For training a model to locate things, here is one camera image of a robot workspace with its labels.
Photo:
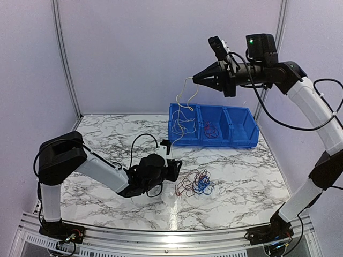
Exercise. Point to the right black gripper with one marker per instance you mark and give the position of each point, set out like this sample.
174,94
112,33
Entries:
227,81

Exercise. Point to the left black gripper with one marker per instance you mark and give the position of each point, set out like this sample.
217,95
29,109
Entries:
174,170

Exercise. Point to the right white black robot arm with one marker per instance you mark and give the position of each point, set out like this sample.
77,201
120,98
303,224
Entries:
262,66

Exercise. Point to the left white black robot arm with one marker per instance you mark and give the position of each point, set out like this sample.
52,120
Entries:
60,157

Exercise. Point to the middle blue storage bin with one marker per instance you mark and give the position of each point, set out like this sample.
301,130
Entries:
214,126

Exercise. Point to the blue storage bin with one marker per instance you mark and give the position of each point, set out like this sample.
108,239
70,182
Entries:
214,126
244,132
183,126

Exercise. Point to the left blue storage bin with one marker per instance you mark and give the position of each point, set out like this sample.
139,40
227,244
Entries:
183,126

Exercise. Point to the right blue storage bin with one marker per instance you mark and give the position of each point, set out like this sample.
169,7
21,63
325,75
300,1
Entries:
244,132

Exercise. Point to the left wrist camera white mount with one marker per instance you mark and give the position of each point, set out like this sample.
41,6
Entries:
163,149

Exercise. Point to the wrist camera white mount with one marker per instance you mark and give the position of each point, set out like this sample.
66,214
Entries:
221,51
163,149

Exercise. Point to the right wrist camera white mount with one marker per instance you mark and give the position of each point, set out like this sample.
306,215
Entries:
221,51

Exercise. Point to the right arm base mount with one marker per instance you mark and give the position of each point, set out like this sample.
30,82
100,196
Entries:
268,233

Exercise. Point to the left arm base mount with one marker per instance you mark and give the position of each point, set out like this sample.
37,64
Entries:
65,232

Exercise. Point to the aluminium front rail frame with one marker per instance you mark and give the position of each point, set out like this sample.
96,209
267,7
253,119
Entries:
102,241

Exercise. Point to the left aluminium corner post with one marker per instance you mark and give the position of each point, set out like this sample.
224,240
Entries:
64,58

